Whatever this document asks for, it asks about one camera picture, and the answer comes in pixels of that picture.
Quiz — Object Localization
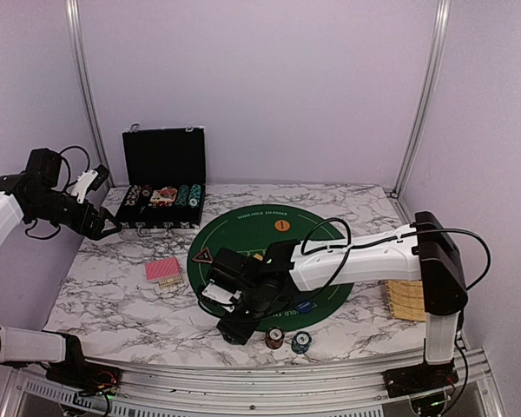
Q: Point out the card deck in case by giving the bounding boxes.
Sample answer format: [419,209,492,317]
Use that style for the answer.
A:
[149,187,177,207]

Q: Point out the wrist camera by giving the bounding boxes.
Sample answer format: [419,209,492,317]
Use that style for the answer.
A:
[200,282,241,312]
[69,164,109,204]

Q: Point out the green chip row in case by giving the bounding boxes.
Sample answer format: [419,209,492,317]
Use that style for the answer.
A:
[175,184,190,208]

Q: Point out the front aluminium rail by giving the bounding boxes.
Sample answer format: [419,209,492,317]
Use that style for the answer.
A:
[0,348,505,416]

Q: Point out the black poker chip case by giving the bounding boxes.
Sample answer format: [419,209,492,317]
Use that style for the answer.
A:
[115,127,206,229]

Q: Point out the red playing card deck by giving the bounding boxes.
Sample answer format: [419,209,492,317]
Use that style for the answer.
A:
[145,257,183,290]

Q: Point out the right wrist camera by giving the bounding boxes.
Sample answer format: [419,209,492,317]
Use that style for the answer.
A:
[200,282,241,312]

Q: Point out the triangular all-in button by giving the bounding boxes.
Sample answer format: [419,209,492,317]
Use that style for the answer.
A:
[192,248,214,264]

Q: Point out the blue beige chips in case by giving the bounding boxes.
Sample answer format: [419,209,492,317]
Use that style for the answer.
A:
[124,185,142,207]

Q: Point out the woven bamboo mat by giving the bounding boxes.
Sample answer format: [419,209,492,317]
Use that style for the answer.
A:
[386,280,426,322]

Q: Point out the teal chip stack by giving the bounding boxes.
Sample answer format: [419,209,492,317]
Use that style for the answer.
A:
[291,331,312,354]

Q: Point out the teal chip row in case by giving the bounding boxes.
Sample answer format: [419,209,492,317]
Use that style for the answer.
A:
[188,184,201,208]

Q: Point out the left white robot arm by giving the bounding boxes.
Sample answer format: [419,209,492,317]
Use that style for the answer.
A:
[0,148,122,387]

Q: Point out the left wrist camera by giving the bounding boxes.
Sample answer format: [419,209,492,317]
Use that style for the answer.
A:
[69,164,109,204]

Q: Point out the left aluminium frame post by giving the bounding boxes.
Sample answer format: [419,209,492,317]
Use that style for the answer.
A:
[65,0,110,169]

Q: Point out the blue small blind button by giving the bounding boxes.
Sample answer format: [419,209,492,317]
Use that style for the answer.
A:
[295,301,315,314]

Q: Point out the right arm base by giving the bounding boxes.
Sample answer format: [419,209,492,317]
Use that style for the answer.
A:
[383,364,459,398]

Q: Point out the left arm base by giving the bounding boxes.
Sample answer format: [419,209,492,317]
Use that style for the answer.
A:
[46,361,122,396]

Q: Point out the brown hundred chips in case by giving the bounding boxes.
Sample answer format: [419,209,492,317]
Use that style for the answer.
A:
[142,185,152,198]

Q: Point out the brown chip stack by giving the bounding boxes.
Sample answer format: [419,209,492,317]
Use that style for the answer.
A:
[265,327,285,350]

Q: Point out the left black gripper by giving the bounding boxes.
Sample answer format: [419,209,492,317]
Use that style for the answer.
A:
[28,189,121,241]

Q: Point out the round green poker mat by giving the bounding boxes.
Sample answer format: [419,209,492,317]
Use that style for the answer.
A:
[187,204,353,332]

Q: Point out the right aluminium frame post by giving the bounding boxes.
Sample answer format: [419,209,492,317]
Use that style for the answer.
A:
[390,0,452,199]

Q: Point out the orange round dealer button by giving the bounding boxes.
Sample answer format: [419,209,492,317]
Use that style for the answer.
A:
[274,219,291,233]

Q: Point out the chrome case handle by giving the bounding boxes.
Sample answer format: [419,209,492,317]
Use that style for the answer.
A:
[136,222,173,238]

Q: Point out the aluminium frame post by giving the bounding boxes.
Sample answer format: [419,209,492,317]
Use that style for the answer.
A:
[65,0,110,169]
[390,0,452,199]

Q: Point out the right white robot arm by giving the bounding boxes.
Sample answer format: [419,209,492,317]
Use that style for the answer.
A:
[198,211,485,389]

